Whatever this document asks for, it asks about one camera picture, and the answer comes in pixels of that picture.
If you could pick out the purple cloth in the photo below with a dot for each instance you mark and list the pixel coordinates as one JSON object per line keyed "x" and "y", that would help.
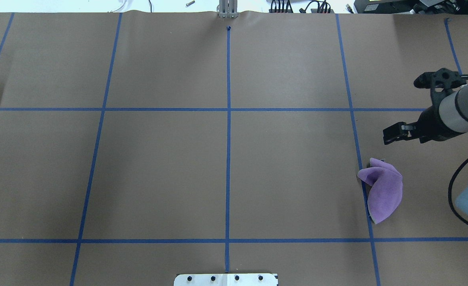
{"x": 386, "y": 189}

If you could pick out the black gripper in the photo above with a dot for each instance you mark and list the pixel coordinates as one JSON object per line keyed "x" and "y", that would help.
{"x": 430, "y": 125}

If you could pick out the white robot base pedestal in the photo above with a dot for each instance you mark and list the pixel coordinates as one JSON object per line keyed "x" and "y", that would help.
{"x": 227, "y": 279}

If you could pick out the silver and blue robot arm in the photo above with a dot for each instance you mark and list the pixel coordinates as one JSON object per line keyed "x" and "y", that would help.
{"x": 446, "y": 118}

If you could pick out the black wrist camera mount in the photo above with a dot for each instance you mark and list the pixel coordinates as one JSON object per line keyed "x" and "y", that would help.
{"x": 442, "y": 80}

